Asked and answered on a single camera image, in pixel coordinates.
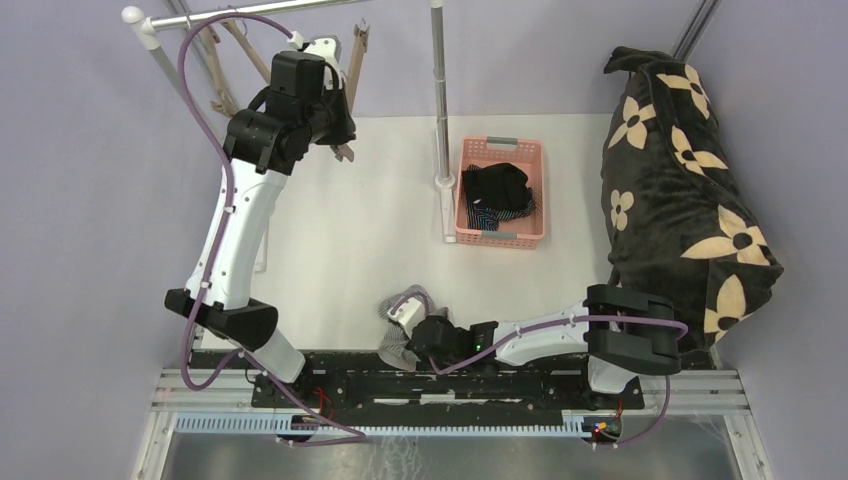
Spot wooden clip hanger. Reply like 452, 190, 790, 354
199, 27, 239, 118
221, 19, 271, 85
331, 18, 370, 162

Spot grey striped boxer shorts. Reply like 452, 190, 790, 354
377, 284, 435, 372

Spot navy striped underwear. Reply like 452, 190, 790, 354
466, 200, 536, 231

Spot black underwear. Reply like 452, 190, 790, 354
461, 163, 533, 212

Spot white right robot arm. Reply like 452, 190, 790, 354
379, 284, 688, 408

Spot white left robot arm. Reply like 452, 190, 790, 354
164, 51, 356, 407

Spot pink plastic basket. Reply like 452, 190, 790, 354
455, 137, 547, 249

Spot silver clothes rack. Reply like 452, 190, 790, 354
121, 1, 458, 244

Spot black floral blanket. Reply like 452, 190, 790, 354
600, 46, 784, 352

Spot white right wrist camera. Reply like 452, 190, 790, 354
388, 292, 430, 330

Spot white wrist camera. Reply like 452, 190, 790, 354
388, 292, 430, 330
288, 31, 347, 90

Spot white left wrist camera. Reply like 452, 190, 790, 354
288, 31, 347, 90

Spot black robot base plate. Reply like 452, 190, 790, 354
188, 349, 645, 429

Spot aluminium frame rail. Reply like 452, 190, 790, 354
671, 0, 722, 61

